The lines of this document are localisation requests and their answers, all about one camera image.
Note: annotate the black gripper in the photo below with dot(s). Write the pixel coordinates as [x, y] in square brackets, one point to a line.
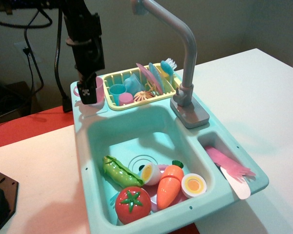
[84, 37]

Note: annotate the pink plastic cup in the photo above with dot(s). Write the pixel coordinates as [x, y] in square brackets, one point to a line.
[99, 90]

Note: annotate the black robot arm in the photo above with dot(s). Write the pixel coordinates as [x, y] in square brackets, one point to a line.
[71, 8]

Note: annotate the pink cup in rack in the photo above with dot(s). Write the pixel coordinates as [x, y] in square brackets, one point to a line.
[125, 98]

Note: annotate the light blue cup in rack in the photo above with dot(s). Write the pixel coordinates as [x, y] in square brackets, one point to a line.
[133, 85]

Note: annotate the mint green toy sink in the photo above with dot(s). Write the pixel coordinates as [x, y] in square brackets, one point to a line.
[151, 132]

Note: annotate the toy onion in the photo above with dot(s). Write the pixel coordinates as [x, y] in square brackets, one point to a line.
[143, 95]

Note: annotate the yellow dish rack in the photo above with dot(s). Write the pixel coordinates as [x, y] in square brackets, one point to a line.
[119, 77]

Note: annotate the pink plate in rack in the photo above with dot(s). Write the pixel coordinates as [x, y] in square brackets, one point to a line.
[150, 77]

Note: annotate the blue plate in rack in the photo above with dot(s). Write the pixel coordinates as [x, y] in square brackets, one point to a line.
[159, 83]

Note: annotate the blue dish brush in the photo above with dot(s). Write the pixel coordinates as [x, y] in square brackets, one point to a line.
[168, 66]

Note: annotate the green toy pea pod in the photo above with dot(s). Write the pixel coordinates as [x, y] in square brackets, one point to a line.
[121, 174]

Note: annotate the grey toy faucet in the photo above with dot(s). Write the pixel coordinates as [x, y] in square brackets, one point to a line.
[187, 108]

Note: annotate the left toy egg half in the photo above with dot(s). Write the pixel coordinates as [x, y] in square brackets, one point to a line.
[151, 174]

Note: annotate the toy egg half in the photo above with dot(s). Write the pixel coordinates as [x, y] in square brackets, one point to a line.
[193, 185]
[151, 174]

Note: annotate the red toy tomato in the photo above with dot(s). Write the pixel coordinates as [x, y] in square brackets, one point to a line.
[132, 203]

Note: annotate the orange toy carrot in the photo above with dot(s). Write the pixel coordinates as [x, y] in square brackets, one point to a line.
[170, 184]

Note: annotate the right toy egg half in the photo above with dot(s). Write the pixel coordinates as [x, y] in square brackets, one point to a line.
[193, 185]

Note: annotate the pink toy fork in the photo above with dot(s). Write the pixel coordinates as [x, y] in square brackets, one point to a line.
[233, 168]

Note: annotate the white toy knife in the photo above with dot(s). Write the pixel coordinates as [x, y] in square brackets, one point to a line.
[239, 186]

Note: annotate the white wall outlet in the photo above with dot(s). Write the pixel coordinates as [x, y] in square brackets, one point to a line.
[20, 46]

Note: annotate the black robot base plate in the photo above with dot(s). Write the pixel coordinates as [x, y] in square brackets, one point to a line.
[8, 198]

